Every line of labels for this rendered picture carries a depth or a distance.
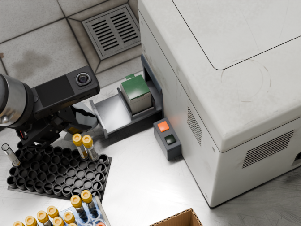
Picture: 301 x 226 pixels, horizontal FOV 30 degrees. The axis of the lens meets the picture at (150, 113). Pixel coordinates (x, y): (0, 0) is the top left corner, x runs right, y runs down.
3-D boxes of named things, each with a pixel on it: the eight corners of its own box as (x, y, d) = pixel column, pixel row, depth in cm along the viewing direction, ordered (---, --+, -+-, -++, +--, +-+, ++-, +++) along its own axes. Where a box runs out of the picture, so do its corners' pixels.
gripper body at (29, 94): (32, 115, 99) (-20, 102, 89) (66, 87, 97) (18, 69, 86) (46, 151, 96) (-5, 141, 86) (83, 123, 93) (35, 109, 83)
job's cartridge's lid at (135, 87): (139, 71, 100) (139, 70, 99) (150, 93, 98) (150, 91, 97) (119, 80, 99) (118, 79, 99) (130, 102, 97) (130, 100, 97)
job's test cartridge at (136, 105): (141, 88, 105) (139, 71, 100) (152, 108, 103) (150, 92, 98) (122, 97, 105) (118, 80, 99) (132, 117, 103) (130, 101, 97)
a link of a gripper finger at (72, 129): (78, 118, 100) (46, 108, 92) (85, 112, 99) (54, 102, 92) (88, 139, 98) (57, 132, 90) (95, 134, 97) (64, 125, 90)
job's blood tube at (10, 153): (23, 163, 103) (10, 144, 94) (22, 170, 103) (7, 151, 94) (17, 162, 103) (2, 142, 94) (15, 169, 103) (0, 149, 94)
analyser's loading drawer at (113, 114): (189, 68, 109) (189, 54, 105) (204, 95, 106) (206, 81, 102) (92, 110, 106) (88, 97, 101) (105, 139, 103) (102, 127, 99)
